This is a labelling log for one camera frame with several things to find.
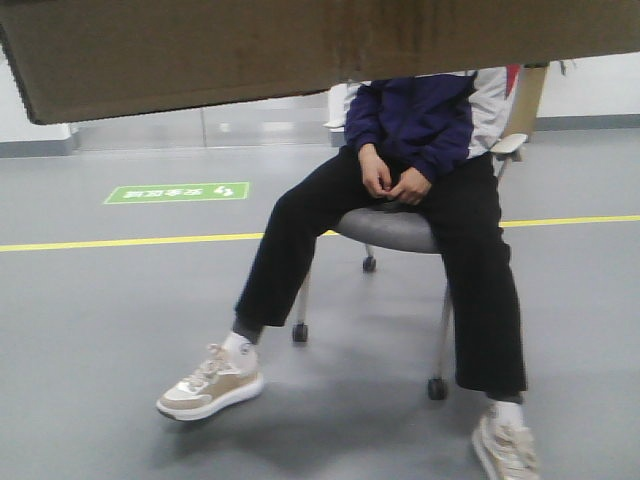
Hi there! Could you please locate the green floor sign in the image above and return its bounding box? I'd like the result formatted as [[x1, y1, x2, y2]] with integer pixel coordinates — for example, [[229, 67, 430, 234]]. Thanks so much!
[[104, 182, 250, 205]]

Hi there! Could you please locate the grey wheeled chair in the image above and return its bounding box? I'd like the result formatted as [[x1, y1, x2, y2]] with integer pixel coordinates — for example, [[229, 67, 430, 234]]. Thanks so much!
[[292, 62, 551, 401]]

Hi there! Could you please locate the seated person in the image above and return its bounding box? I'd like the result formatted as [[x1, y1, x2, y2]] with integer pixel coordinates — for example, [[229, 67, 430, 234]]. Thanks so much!
[[156, 65, 540, 479]]

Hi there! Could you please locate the brown cardboard carton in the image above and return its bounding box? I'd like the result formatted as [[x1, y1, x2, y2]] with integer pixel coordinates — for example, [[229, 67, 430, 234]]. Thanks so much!
[[1, 1, 639, 124]]

